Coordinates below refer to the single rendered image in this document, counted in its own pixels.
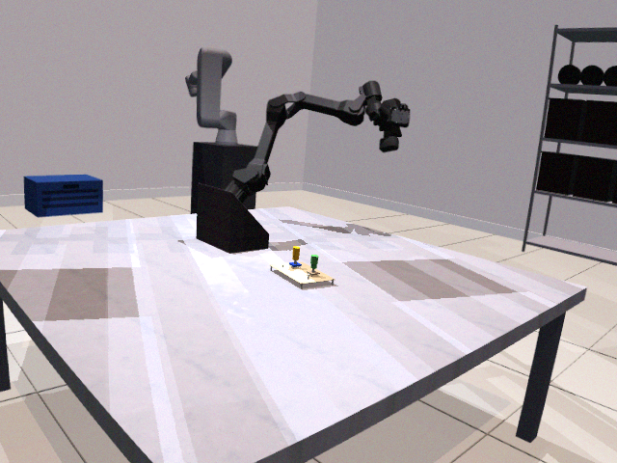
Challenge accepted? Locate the tan plate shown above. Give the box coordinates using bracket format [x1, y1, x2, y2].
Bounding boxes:
[269, 247, 335, 289]

